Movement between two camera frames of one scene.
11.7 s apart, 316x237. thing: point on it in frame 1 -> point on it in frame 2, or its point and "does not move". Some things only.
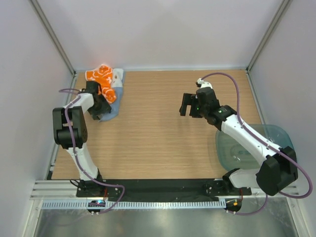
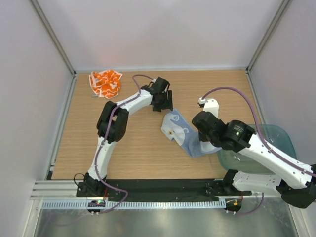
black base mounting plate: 160,188 does not move
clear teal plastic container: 233,157 does not move
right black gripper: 187,100 -> 201,137
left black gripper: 105,108 -> 169,105
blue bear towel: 117,81 -> 175,128
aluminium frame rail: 51,189 does not move
